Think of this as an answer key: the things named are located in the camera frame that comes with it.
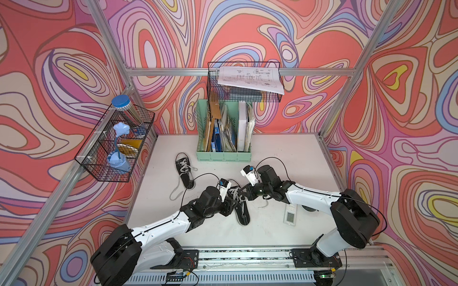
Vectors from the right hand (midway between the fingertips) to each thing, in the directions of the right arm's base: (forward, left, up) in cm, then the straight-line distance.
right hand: (241, 195), depth 84 cm
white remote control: (-8, -23, -6) cm, 25 cm away
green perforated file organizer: (+49, +3, +15) cm, 51 cm away
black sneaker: (-5, 0, -5) cm, 7 cm away
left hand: (-4, +3, +2) cm, 5 cm away
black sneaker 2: (+17, +30, -1) cm, 35 cm away
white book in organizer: (+33, -2, +16) cm, 36 cm away
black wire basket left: (+6, +52, +28) cm, 59 cm away
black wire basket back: (+53, +8, +23) cm, 59 cm away
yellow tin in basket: (+10, +45, +27) cm, 53 cm away
